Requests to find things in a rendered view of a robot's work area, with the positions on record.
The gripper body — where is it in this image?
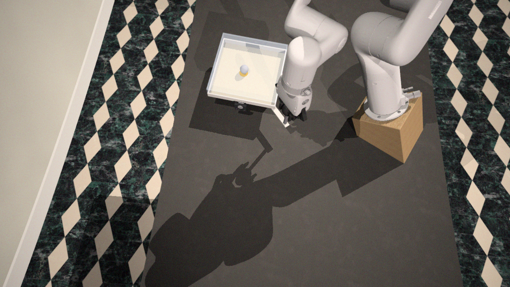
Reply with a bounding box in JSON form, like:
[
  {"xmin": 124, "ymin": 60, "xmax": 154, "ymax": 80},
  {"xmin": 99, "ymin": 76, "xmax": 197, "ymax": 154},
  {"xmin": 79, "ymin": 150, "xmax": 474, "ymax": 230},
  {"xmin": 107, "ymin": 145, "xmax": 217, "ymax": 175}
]
[{"xmin": 276, "ymin": 75, "xmax": 312, "ymax": 116}]

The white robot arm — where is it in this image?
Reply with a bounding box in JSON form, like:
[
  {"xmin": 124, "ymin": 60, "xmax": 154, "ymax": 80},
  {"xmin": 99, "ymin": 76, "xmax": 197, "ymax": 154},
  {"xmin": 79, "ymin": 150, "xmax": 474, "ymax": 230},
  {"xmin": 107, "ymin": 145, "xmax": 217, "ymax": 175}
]
[{"xmin": 281, "ymin": 0, "xmax": 453, "ymax": 121}]

